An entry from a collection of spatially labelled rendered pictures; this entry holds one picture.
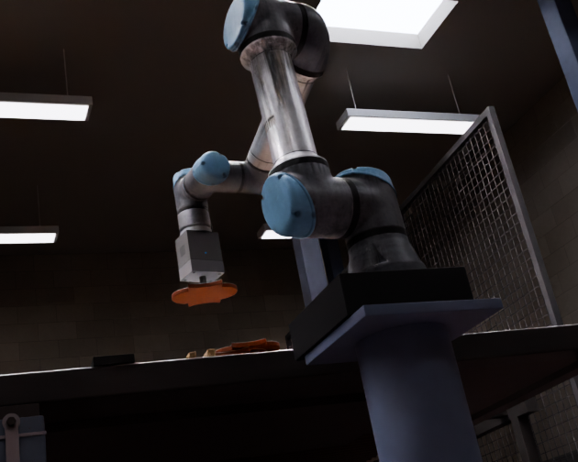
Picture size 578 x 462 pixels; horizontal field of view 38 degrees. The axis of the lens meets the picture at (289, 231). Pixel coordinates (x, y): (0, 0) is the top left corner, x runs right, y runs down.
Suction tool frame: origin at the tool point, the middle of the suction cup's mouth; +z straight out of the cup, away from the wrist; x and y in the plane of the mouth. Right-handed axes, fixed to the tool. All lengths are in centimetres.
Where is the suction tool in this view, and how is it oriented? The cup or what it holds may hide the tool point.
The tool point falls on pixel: (205, 296)
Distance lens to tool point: 195.7
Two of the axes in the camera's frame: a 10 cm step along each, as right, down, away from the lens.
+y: -8.3, -0.8, -5.5
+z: 1.8, 9.0, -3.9
